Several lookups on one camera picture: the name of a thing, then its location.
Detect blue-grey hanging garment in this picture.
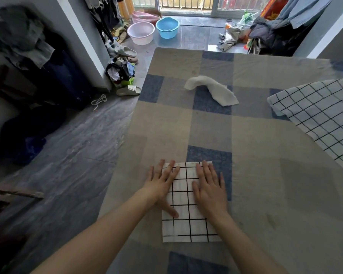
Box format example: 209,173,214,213
274,0,335,29

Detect person's left hand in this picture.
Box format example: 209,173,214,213
143,159,181,219

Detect person's right hand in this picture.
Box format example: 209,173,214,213
192,160,229,223

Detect plain white cloth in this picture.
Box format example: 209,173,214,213
184,75,240,107

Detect deep pink basin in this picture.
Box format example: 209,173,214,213
131,10,161,25

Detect white cord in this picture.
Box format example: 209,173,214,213
91,94,108,110

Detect red car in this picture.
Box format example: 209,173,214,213
221,0,261,11

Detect dark blue suitcase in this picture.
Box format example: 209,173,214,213
31,51,95,109

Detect pile of shoes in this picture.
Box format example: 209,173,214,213
104,37,142,97

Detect person's right forearm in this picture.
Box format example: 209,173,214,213
211,211,289,274

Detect blue beige plaid tablecloth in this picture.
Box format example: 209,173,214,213
97,48,343,274

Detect white black-checked cloth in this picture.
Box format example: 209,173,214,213
162,161,223,243
267,78,343,170

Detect heap of dark clothes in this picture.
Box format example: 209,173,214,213
217,14,318,57

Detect pale pink basin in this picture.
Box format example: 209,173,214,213
127,21,155,46

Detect blue basin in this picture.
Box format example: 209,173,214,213
155,17,180,40

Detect rack of hanging clothes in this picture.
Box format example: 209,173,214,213
84,0,127,44

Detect red yellow printed bag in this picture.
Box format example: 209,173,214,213
260,0,289,21

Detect yellow curtain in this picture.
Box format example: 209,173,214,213
117,0,134,20

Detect person's left forearm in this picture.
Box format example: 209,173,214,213
31,186,161,274

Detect wooden bench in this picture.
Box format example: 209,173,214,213
0,181,45,204

